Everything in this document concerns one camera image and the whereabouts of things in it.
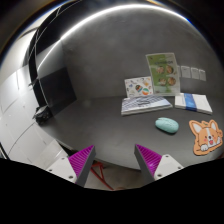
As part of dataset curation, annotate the red metal table leg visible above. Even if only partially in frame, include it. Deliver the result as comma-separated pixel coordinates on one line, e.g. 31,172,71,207
90,162,114,191

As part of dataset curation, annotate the white wall paper right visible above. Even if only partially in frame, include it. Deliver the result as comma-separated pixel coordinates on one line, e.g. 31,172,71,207
199,69,206,81

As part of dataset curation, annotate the teal computer mouse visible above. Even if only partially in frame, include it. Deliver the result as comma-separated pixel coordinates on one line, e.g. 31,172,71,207
155,117,179,134

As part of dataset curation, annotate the black monitor screen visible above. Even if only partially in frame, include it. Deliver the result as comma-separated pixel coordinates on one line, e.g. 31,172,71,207
40,68,76,115

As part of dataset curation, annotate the white sticker sheet card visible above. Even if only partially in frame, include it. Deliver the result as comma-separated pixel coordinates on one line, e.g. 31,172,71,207
124,76,153,98

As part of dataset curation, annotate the corgi dog mouse pad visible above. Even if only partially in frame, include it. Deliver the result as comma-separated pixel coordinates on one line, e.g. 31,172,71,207
189,120,223,156

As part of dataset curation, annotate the green food poster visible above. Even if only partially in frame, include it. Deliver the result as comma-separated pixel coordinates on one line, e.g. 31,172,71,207
146,53,180,96

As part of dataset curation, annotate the white wall paper middle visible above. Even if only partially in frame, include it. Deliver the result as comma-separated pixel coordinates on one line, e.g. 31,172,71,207
191,67,199,80

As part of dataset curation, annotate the white blue book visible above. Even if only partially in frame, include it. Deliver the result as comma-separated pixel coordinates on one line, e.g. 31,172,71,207
175,93,213,114

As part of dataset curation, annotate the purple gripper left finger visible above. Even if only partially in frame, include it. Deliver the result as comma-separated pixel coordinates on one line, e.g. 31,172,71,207
46,144,97,188

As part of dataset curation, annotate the white wall paper left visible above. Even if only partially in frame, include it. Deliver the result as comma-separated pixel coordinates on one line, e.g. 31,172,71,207
181,66,191,78

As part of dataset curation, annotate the white wall paper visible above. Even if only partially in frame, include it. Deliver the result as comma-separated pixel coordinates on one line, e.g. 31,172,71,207
191,67,199,80
181,66,191,78
199,69,206,81

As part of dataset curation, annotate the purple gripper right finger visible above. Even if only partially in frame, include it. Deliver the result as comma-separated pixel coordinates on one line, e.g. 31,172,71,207
134,143,185,186

